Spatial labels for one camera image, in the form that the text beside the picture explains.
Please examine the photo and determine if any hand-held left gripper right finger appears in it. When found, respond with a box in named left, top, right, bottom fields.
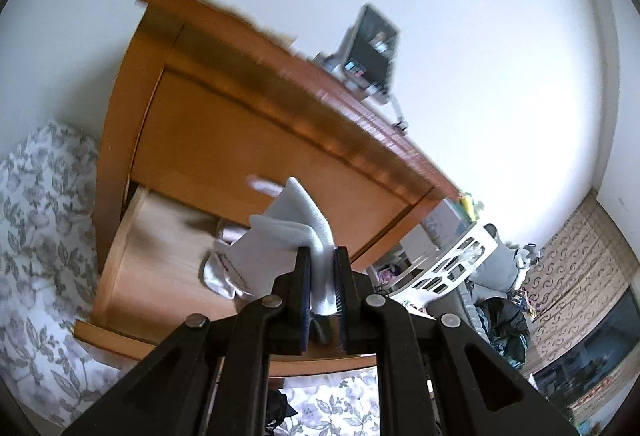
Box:
left=332, top=245, right=581, bottom=436

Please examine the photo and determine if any grey printed box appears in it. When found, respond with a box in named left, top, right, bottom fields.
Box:
left=420, top=199, right=476, bottom=247

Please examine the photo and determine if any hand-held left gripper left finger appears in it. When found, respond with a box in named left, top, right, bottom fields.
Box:
left=60, top=246, right=313, bottom=436

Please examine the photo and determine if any white cutout shelf rack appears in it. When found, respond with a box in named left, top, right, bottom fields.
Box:
left=367, top=216, right=498, bottom=312

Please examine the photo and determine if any wooden drawer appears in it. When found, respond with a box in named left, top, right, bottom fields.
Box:
left=132, top=69, right=436, bottom=267
left=74, top=183, right=381, bottom=374

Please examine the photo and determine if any beige patterned curtain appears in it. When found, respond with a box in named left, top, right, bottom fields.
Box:
left=520, top=193, right=640, bottom=367

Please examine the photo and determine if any wooden nightstand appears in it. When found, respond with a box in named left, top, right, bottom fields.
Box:
left=95, top=0, right=463, bottom=267

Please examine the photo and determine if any grey sofa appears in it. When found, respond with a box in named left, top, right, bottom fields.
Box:
left=435, top=226, right=531, bottom=342

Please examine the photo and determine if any dark clothes pile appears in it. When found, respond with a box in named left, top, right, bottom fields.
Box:
left=475, top=296, right=531, bottom=369

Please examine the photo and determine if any dark glossy cabinet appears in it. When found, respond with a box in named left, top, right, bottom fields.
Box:
left=530, top=286, right=640, bottom=422

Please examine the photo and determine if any black sock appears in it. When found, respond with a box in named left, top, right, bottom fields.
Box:
left=267, top=388, right=300, bottom=432

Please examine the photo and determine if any white sock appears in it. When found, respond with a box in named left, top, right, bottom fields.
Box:
left=232, top=176, right=336, bottom=317
left=200, top=249, right=256, bottom=302

